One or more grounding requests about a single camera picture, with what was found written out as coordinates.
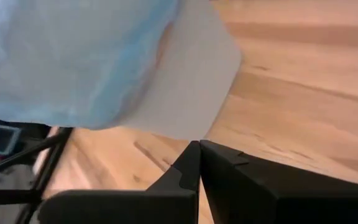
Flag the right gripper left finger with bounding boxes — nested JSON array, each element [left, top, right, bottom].
[[39, 140, 201, 224]]

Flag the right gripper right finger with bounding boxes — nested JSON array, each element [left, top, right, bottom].
[[200, 139, 358, 224]]

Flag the blue bin liner bag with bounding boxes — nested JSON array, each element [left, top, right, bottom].
[[0, 0, 180, 130]]

